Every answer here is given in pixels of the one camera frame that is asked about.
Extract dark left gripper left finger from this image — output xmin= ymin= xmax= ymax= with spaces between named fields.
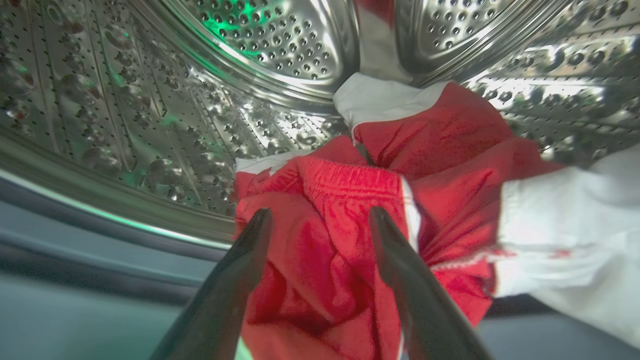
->
xmin=150 ymin=207 xmax=274 ymax=360

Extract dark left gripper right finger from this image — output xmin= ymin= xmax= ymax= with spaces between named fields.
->
xmin=368 ymin=206 xmax=496 ymax=360

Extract red elastic waist shorts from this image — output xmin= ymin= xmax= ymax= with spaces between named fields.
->
xmin=232 ymin=135 xmax=423 ymax=360

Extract red and white shirt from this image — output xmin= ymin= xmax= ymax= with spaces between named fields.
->
xmin=332 ymin=72 xmax=640 ymax=351

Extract grey rubber door gasket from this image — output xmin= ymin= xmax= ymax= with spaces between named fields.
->
xmin=0 ymin=170 xmax=640 ymax=360

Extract steel washing machine drum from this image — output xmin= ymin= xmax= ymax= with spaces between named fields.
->
xmin=0 ymin=0 xmax=640 ymax=251

